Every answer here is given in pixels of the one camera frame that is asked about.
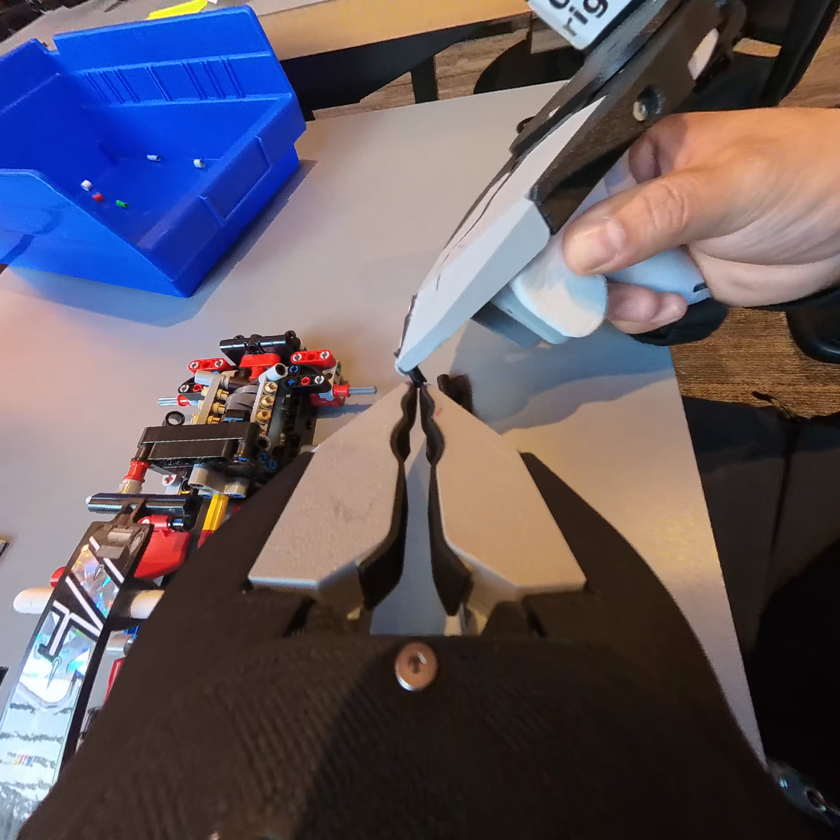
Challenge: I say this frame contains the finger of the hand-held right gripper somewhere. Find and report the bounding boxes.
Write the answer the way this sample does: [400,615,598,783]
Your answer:
[395,97,606,374]
[400,154,526,342]

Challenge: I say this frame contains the grey desk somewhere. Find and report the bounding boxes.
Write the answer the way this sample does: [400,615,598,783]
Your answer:
[217,0,536,119]
[0,82,765,762]

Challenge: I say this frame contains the toy building brick car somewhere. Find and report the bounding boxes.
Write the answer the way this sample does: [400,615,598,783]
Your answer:
[0,331,378,840]

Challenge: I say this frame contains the blue plastic bin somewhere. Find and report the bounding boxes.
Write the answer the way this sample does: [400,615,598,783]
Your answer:
[0,5,308,299]

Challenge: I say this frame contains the person's right hand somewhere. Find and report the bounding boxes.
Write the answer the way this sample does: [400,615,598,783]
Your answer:
[562,107,840,334]

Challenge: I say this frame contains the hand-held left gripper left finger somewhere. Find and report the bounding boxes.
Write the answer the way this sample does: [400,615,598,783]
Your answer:
[247,382,418,621]

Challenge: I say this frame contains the person's dark trousers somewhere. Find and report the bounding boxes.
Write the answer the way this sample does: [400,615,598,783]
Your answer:
[682,394,840,788]

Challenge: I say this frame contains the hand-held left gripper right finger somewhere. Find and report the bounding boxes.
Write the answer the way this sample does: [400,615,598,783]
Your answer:
[419,384,587,636]

